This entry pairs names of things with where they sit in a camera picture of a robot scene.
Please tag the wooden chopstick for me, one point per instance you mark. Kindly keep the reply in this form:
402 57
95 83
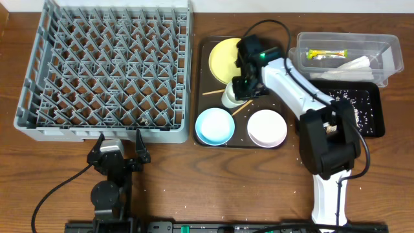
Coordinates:
214 92
242 107

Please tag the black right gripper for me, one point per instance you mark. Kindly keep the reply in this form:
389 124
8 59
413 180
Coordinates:
240 94

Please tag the lower wooden chopstick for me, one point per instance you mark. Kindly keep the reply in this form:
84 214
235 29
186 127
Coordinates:
242 107

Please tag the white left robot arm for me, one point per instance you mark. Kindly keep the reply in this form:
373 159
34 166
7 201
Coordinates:
112 197

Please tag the grey dish rack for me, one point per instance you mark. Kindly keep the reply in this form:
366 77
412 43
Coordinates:
111 68

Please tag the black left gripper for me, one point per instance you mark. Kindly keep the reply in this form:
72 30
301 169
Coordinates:
118 162

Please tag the dark brown serving tray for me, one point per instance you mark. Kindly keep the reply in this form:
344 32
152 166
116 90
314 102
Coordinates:
206 82

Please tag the yellow plate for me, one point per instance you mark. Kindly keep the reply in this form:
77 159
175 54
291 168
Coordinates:
222 60

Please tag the light blue bowl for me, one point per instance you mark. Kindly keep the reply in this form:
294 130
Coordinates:
214 126

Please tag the cream plastic cup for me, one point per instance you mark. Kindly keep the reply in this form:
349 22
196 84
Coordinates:
228 98

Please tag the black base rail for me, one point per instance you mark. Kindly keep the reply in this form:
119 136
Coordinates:
169 227

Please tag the black waste tray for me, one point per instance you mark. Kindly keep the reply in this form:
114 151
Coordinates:
371 88

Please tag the clear plastic bin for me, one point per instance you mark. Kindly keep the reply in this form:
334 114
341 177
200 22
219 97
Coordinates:
383 51

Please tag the upper wooden chopstick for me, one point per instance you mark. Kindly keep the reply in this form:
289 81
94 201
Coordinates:
214 92

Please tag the pile of rice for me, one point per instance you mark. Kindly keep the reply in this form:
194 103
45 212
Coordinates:
363 108

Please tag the pink bowl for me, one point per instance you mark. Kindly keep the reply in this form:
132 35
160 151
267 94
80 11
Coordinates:
267 128

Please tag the white paper napkin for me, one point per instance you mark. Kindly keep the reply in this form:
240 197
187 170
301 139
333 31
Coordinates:
353 71

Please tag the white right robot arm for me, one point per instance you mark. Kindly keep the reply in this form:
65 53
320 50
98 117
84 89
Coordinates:
329 139

